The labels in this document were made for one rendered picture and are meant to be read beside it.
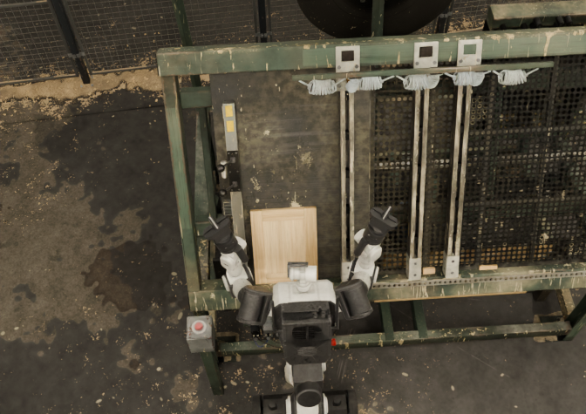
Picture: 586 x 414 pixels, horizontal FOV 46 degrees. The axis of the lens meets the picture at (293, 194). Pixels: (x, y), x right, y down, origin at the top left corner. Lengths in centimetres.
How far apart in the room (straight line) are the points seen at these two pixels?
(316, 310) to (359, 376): 144
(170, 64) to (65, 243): 219
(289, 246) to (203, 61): 101
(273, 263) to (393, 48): 120
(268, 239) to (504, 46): 138
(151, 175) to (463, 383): 250
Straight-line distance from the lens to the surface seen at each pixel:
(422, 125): 316
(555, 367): 452
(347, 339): 414
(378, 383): 425
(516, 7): 349
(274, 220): 331
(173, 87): 305
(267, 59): 294
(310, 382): 311
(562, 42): 319
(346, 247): 335
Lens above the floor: 401
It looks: 56 degrees down
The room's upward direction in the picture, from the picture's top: 1 degrees counter-clockwise
